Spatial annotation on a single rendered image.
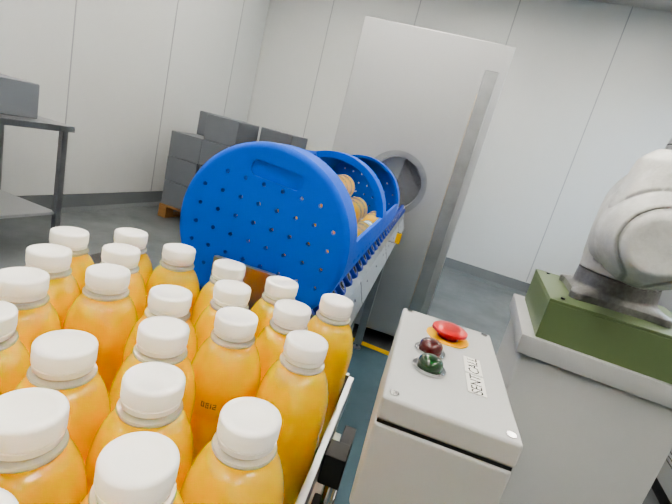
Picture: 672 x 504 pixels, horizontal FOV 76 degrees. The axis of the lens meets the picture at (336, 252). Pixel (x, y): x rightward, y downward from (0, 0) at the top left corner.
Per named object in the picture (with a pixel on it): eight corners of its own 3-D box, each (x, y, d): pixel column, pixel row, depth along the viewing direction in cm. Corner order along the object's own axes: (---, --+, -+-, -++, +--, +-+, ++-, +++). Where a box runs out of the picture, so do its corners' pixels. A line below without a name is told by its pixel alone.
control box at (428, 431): (461, 410, 50) (491, 332, 48) (476, 559, 31) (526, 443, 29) (380, 381, 52) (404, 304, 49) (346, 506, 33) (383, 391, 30)
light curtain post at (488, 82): (390, 403, 230) (497, 75, 188) (388, 409, 224) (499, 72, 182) (379, 399, 231) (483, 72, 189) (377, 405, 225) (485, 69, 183)
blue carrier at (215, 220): (382, 248, 151) (412, 171, 144) (315, 350, 68) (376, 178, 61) (309, 220, 156) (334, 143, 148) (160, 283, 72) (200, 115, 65)
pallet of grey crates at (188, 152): (286, 239, 509) (309, 139, 479) (251, 249, 434) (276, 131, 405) (203, 210, 542) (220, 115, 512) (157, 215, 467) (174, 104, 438)
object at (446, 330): (463, 336, 45) (467, 326, 45) (465, 350, 42) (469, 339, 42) (430, 325, 46) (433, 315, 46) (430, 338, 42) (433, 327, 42)
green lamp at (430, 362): (441, 367, 37) (445, 355, 37) (441, 379, 35) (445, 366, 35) (416, 358, 37) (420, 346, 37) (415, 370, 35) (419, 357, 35)
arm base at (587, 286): (638, 299, 100) (647, 277, 99) (673, 330, 80) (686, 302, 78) (555, 274, 105) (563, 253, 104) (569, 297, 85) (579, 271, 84)
